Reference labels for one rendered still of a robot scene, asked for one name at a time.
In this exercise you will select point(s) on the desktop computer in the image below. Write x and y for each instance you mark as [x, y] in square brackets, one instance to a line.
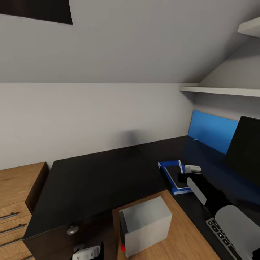
[144, 225]

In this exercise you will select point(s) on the notebook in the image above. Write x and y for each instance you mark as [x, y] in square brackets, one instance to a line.
[173, 173]

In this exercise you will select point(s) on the monitor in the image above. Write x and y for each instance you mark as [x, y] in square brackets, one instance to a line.
[243, 155]

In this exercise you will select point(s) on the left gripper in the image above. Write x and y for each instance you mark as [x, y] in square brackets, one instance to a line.
[100, 255]

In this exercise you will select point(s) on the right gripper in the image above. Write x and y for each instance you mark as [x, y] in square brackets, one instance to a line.
[182, 177]

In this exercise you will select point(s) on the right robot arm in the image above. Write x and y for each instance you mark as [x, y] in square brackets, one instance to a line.
[242, 232]

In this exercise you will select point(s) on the folder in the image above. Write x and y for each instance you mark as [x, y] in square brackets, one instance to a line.
[171, 184]

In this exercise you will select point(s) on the keyboard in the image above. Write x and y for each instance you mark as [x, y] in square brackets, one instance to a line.
[213, 225]

